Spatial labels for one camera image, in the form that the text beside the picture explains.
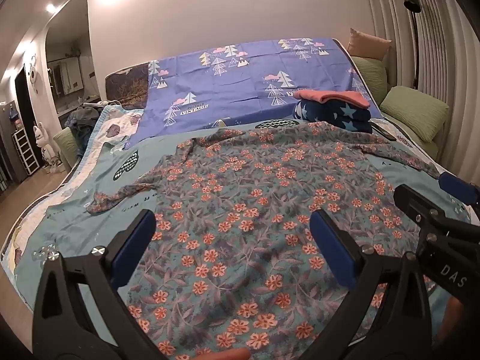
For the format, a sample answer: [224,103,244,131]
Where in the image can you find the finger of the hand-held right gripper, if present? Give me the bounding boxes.
[393,183,448,234]
[439,172,480,206]

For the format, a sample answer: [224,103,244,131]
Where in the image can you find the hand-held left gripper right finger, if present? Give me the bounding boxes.
[300,209,444,360]

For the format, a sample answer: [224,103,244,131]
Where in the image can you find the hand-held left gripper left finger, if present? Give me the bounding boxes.
[32,209,166,360]

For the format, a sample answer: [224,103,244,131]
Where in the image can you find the teal floral shirt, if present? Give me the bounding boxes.
[86,122,443,360]

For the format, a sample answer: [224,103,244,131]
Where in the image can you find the pile of grey clothes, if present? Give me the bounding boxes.
[64,99,121,158]

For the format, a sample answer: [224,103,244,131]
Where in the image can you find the teal printed quilt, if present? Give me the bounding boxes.
[0,104,480,360]

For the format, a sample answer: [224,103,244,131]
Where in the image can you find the large green pillow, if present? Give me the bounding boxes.
[380,85,451,144]

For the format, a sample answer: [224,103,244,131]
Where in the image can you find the green sofa cushion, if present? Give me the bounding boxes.
[53,127,82,170]

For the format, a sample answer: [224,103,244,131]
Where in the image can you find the folded navy star blanket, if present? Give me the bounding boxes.
[292,95,374,134]

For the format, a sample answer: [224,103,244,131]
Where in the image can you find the white bear figurine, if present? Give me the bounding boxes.
[33,123,64,173]

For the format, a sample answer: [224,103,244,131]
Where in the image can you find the small green pillow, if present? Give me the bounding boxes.
[350,56,389,106]

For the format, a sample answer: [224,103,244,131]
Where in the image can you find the beige pleated curtain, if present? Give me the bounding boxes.
[362,0,480,181]

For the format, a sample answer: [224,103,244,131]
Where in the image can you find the white storage rack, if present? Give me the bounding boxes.
[13,127,40,175]

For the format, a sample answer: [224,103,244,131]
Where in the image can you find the folded pink cloth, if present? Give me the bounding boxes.
[292,89,371,108]

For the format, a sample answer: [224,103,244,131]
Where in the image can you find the dark printed panel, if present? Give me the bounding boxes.
[105,62,151,108]

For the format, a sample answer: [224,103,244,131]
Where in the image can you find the beige pillow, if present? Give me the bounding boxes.
[347,28,392,61]

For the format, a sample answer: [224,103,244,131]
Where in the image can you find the purple tree print sheet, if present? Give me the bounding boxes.
[124,37,361,149]

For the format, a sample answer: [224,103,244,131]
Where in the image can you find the black floor lamp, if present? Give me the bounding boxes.
[403,0,423,91]

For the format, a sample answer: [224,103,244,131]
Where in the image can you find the white wall clock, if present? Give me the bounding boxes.
[28,54,40,91]

